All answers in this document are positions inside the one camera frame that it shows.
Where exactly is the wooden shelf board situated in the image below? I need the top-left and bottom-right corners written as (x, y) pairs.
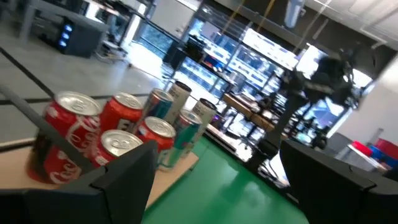
top-left (0, 146), bottom-right (200, 209)

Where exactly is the blue silver Red Bull can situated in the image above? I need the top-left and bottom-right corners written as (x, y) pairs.
top-left (158, 109), bottom-right (203, 170)
top-left (141, 88), bottom-right (174, 125)

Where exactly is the green table mat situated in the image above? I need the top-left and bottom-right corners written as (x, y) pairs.
top-left (141, 136), bottom-right (308, 224)

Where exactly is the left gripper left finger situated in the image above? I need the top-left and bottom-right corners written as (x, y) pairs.
top-left (0, 139), bottom-right (159, 224)

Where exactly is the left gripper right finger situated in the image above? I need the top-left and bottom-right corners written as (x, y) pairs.
top-left (279, 138), bottom-right (398, 224)

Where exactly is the grey cabinet with blue lights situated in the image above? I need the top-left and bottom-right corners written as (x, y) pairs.
top-left (18, 0), bottom-right (109, 58)

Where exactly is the red Coca-Cola can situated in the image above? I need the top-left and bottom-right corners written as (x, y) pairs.
top-left (26, 90), bottom-right (103, 185)
top-left (90, 129), bottom-right (144, 170)

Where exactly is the red container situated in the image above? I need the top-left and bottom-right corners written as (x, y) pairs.
top-left (351, 140), bottom-right (374, 158)

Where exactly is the red Fanta can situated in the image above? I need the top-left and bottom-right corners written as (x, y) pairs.
top-left (135, 116), bottom-right (177, 153)
top-left (99, 92), bottom-right (144, 133)

